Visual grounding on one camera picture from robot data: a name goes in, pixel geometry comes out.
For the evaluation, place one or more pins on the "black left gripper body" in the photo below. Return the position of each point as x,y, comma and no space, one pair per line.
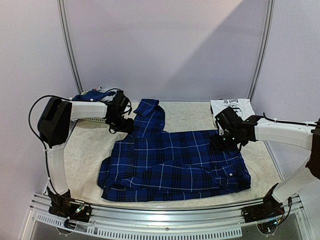
120,125

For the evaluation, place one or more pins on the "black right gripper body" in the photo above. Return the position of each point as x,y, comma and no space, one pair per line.
222,142

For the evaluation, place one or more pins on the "blue plaid flannel shirt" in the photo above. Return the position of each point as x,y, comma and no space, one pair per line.
151,164

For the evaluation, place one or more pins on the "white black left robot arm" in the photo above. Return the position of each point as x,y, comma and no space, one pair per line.
54,129

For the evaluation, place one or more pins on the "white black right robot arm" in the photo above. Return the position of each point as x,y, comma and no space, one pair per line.
294,147

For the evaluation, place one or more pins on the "cream perforated laundry basket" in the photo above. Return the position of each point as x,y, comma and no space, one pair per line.
92,119

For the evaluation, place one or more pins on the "grey garment in basket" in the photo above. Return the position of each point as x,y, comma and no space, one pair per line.
105,88

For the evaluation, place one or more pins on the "folded white cartoon t-shirt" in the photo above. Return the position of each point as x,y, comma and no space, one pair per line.
242,106

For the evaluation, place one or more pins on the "solid blue garment in basket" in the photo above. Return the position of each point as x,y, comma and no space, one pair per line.
94,95

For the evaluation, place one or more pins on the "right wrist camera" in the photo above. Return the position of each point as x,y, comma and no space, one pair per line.
228,119

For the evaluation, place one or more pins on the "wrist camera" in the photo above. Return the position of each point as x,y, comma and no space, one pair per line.
228,119
122,103

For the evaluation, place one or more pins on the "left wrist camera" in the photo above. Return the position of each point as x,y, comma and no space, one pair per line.
122,103

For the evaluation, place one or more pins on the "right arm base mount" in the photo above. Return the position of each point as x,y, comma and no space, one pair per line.
269,208

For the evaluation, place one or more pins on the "aluminium front rail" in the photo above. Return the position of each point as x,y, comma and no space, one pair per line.
223,222

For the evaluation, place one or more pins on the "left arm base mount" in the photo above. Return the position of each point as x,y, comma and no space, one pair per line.
69,208

